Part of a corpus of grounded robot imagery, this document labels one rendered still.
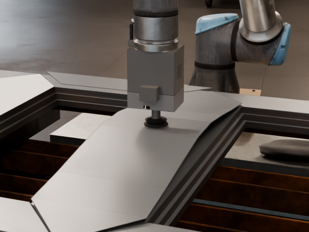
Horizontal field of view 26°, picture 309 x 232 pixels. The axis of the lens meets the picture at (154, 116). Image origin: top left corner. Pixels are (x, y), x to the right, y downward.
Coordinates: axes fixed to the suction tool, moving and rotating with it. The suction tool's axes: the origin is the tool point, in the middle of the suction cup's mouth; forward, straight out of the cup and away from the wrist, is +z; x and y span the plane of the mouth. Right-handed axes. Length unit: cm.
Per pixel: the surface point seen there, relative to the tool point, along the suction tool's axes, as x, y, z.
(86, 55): 398, -182, 91
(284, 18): 628, -45, 92
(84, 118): 58, -39, 21
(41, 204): -28.7, -8.3, 2.1
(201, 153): -1.1, 8.5, 2.9
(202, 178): -5.7, 9.8, 5.6
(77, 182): -21.9, -5.7, 1.3
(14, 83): 29, -44, 3
